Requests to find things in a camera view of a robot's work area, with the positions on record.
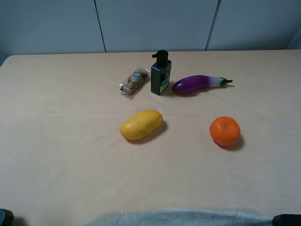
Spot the black object bottom right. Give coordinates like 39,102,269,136
272,214,301,226

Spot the black object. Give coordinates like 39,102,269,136
272,214,301,226
0,209,14,226

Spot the dark green pump bottle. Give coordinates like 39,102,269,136
151,50,172,95

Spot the orange tomato-shaped fruit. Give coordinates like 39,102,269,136
209,116,241,146

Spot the purple toy eggplant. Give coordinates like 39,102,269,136
172,75,233,94

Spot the yellow mango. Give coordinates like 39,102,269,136
119,110,163,140

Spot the grey foam sheet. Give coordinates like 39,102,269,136
87,209,273,226

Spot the black object bottom left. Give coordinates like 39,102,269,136
0,209,14,226

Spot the clear wrapped snack pack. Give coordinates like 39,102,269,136
118,68,150,96

